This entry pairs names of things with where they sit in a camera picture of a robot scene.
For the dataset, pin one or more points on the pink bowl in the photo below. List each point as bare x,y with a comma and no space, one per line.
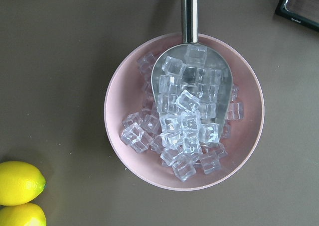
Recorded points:
192,145

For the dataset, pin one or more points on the metal ice scoop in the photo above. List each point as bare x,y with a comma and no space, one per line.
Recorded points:
197,75

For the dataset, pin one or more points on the wire glass rack tray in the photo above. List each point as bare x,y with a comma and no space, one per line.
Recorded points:
303,12

